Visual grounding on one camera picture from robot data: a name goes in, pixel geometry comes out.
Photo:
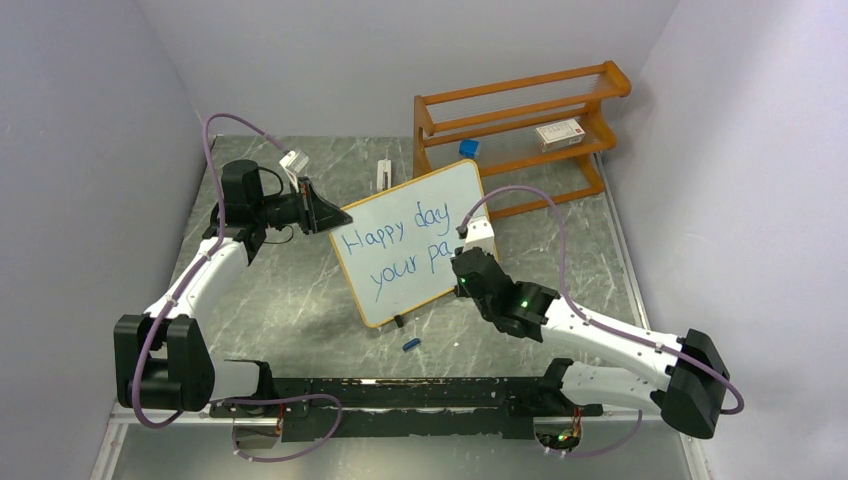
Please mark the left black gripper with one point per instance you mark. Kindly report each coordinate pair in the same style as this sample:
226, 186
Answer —
315, 214

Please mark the yellow framed whiteboard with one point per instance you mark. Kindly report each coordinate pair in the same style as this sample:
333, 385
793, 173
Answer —
396, 253

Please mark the blue marker cap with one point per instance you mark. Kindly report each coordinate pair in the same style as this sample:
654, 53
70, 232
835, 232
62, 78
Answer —
411, 344

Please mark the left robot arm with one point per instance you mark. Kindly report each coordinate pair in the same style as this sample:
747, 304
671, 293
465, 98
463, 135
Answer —
161, 358

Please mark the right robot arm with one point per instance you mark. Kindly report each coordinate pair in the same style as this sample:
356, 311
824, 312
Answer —
684, 380

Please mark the white whiteboard stand piece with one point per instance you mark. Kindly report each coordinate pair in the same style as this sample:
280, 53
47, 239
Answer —
384, 175

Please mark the small blue box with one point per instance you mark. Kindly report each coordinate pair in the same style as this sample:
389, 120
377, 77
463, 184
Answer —
469, 148

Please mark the white red carton box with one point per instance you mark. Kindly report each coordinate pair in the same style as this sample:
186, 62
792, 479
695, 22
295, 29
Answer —
560, 134

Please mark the orange wooden shelf rack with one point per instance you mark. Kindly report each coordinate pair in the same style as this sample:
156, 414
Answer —
502, 116

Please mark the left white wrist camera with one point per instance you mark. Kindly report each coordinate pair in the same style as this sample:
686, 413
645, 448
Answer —
292, 164

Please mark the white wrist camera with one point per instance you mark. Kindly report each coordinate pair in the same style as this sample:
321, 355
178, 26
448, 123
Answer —
292, 164
478, 233

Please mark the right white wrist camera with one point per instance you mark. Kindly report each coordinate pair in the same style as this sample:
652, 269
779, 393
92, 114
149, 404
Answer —
478, 233

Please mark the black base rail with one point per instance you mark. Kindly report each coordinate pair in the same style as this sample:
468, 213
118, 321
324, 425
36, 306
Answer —
372, 408

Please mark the aluminium frame profile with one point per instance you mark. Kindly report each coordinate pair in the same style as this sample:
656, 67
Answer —
619, 444

